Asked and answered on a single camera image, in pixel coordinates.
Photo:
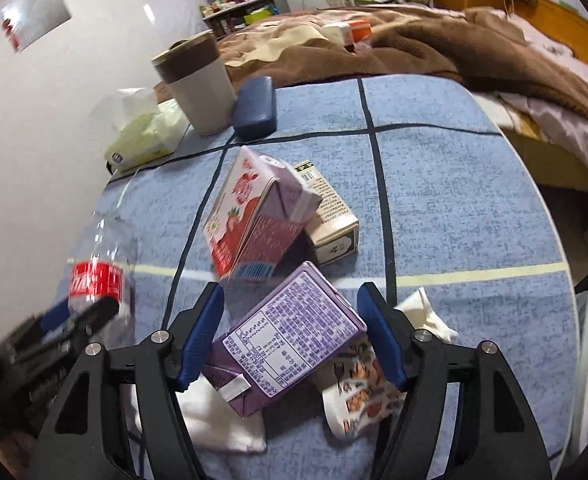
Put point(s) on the orange and white box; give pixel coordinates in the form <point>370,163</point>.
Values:
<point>354,30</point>

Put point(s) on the wooden bed headboard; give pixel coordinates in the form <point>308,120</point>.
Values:
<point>559,15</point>

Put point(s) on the white tissue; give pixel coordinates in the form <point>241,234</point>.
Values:
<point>424,315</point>

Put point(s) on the wall mirror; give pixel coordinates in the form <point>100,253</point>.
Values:
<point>38,12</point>

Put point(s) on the white tumbler with brown lid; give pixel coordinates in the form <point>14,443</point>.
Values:
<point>198,90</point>

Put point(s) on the soft tissue pack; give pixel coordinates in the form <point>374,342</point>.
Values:
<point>143,135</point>

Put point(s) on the printed snack wrapper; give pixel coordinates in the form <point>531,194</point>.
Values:
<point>359,395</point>

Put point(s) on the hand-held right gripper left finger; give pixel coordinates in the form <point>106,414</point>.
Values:
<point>201,340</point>

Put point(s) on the strawberry print milk carton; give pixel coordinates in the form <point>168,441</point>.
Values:
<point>254,215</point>

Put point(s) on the cluttered side desk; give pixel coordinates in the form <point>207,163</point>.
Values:
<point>244,10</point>

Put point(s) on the brown fleece blanket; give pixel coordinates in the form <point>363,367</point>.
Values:
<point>424,45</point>

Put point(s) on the white paper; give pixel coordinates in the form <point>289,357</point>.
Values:
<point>223,425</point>

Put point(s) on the purple milk carton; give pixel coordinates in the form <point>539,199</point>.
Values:
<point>294,330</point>

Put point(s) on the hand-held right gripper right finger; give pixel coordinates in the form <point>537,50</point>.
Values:
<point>381,340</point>

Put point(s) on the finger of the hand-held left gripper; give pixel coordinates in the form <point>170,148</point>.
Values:
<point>103,312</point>
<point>56,321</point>

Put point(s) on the dark blue glasses case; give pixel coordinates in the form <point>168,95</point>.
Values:
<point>255,109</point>

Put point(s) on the pale pink duvet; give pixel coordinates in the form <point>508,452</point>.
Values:
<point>559,105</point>

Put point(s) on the clear plastic bottle red cap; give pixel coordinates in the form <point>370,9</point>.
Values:
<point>98,270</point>

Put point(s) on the red hanging ornament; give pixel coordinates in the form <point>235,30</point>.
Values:
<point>9,27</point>

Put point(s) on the beige green box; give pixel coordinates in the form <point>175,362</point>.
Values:
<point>329,215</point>

